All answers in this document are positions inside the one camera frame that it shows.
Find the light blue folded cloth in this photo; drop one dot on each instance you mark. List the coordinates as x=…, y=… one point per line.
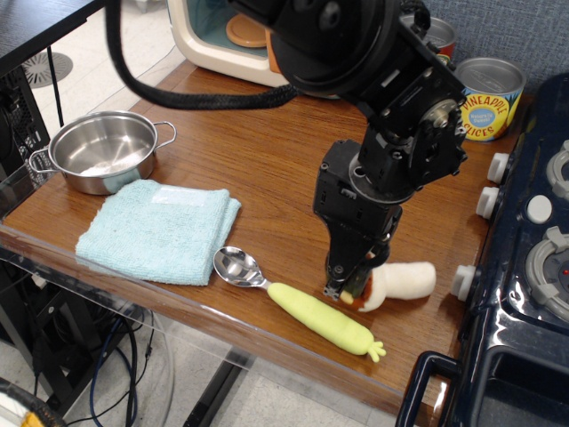
x=160, y=233

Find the toy microwave teal cream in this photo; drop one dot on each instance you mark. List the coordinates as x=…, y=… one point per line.
x=212, y=35

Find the plush brown mushroom toy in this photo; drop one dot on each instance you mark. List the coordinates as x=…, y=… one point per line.
x=399, y=280

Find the tomato sauce can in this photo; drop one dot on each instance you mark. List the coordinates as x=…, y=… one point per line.
x=440, y=37

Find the dark blue toy stove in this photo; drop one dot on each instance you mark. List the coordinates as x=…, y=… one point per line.
x=513, y=364

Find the clear acrylic table guard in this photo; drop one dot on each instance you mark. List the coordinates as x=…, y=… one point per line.
x=230, y=316

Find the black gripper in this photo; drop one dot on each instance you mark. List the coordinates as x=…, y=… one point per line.
x=360, y=229

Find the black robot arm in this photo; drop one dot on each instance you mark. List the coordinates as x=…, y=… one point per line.
x=362, y=52

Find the black side desk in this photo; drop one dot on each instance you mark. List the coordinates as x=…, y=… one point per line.
x=27, y=28

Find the spoon with yellow handle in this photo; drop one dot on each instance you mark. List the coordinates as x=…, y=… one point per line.
x=239, y=269

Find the pineapple slices can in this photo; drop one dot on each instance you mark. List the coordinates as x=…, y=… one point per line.
x=492, y=90

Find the small steel pot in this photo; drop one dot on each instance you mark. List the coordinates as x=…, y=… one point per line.
x=99, y=153

